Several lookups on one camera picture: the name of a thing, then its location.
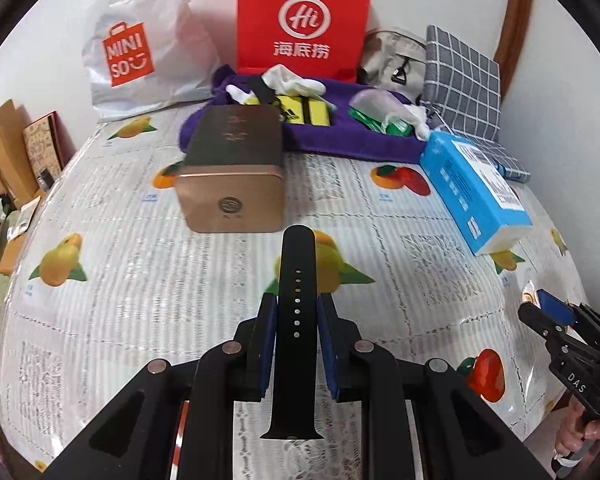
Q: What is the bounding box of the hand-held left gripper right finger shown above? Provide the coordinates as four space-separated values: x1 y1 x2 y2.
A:
316 294 551 480

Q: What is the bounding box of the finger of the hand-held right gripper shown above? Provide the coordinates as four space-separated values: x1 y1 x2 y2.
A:
535 288 600 334
519 302 564 356

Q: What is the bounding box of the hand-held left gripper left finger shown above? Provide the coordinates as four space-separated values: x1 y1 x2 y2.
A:
42 292 281 480

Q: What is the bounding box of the black watch strap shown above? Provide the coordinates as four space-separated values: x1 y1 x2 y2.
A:
245 76 282 122
260 226 326 441

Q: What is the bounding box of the white sock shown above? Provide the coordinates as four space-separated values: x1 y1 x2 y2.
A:
405 104 432 142
225 64 327 107

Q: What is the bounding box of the clear plastic bag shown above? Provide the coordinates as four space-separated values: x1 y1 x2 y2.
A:
352 89 406 117

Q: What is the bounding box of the person's right hand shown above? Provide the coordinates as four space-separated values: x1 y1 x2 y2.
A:
554 402 600 467

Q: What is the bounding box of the blue cardboard box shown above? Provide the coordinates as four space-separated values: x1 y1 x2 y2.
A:
419 131 532 257

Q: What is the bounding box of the dark gold tin box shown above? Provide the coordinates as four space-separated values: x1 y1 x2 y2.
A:
174 105 286 234

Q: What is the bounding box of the purple cloth bag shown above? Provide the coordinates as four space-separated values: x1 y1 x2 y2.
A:
180 65 433 165

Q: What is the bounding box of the grey plaid cloth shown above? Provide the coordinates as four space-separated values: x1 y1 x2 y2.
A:
420 25 532 183

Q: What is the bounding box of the wooden nightstand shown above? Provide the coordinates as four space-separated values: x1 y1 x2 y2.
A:
0 190 47 276

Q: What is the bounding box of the grey backpack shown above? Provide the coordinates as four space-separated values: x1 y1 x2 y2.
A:
356 30 428 98

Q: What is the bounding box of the patterned brown notebook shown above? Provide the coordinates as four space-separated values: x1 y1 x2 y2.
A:
22 111 66 176

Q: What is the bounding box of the wooden headboard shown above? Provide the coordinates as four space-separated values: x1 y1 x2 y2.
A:
0 100 38 201

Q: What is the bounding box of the red paper bag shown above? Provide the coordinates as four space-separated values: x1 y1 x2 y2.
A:
236 0 375 83

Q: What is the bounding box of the white plastic shopping bag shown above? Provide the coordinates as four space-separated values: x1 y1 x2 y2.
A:
82 0 223 121

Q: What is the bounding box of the brown wooden door frame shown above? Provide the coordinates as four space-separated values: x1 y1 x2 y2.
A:
497 0 536 126

